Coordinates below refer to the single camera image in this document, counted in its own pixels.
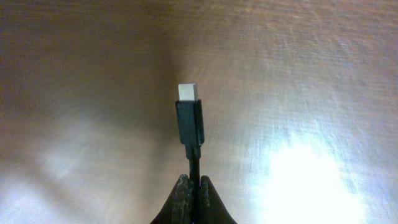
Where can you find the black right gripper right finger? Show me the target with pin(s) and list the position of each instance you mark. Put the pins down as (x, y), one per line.
(211, 209)

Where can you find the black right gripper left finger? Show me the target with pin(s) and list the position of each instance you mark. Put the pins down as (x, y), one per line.
(177, 208)

